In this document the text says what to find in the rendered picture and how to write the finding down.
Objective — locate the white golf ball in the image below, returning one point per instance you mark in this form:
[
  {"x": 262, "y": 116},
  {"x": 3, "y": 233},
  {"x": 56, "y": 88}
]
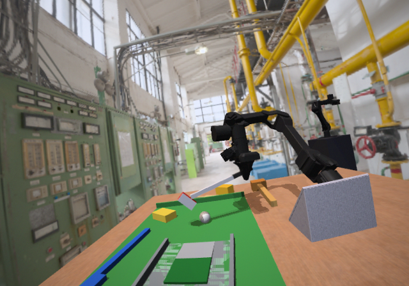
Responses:
[{"x": 204, "y": 217}]

